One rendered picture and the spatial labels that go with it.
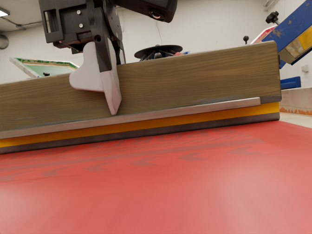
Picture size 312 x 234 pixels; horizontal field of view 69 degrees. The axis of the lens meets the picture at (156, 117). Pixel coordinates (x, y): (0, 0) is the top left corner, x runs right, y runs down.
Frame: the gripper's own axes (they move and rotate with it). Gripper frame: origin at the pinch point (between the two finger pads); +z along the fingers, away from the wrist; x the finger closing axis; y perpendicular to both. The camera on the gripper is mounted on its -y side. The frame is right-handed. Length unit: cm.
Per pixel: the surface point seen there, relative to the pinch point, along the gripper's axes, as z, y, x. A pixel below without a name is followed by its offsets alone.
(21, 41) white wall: -179, 307, -439
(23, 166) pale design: 4.7, 7.9, 10.3
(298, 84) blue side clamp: 1.4, -29.0, -12.3
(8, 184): 4.8, 5.1, 15.7
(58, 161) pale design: 4.8, 4.7, 9.8
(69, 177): 4.9, 0.6, 15.6
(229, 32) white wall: -114, -127, -437
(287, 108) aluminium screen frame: 4.9, -24.4, -7.5
